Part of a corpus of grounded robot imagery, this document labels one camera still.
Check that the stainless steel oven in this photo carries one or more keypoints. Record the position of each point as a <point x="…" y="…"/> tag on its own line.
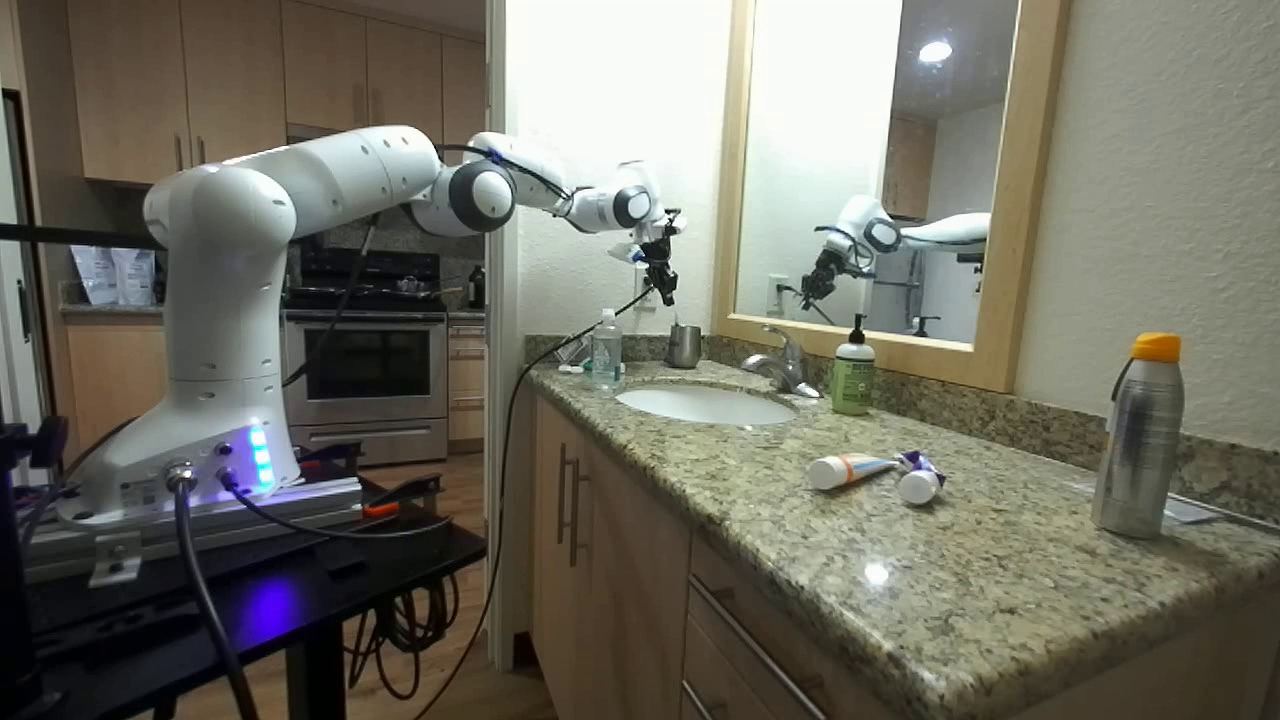
<point x="364" y="372"/>

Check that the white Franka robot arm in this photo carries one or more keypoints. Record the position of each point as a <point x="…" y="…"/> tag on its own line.
<point x="227" y="295"/>

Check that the light wood vanity cabinet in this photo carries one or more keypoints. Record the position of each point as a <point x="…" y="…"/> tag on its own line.
<point x="625" y="572"/>

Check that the grey metal toothbrush holder cup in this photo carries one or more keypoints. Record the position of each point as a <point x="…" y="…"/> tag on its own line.
<point x="684" y="344"/>

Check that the orange black clamp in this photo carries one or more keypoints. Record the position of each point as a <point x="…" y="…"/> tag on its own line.
<point x="386" y="509"/>

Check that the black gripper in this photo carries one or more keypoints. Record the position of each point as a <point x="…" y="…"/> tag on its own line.
<point x="657" y="240"/>

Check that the green soap pump bottle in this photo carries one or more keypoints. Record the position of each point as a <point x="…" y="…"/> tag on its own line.
<point x="854" y="379"/>

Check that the flat pale plastic packet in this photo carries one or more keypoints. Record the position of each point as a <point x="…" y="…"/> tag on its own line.
<point x="1189" y="509"/>

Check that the black robot table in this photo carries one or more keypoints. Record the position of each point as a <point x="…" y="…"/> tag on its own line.
<point x="307" y="586"/>

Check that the purple white tube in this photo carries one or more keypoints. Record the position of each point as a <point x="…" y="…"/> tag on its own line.
<point x="923" y="481"/>

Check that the wooden kitchen wall cabinets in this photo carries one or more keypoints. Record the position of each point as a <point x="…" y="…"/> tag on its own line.
<point x="173" y="82"/>

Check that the wood framed wall mirror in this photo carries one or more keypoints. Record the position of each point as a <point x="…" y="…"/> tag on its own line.
<point x="1022" y="200"/>

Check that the clear plastic bottle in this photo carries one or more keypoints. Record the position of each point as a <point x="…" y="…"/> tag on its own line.
<point x="604" y="357"/>

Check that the chrome sink faucet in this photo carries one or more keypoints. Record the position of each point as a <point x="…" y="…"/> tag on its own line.
<point x="787" y="365"/>

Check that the white toothpaste tube orange cap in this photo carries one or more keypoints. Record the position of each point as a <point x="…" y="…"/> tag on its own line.
<point x="846" y="469"/>

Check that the black stand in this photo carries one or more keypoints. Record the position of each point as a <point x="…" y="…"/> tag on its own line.
<point x="19" y="572"/>

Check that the aluminium robot mounting plate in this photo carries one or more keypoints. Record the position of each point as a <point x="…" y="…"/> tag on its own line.
<point x="284" y="509"/>

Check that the white oval sink basin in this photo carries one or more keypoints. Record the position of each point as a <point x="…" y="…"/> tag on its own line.
<point x="706" y="407"/>

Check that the white wall outlet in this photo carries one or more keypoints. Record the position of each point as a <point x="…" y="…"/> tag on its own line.
<point x="642" y="285"/>

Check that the silver spray can orange cap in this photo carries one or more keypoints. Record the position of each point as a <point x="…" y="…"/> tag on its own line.
<point x="1142" y="442"/>

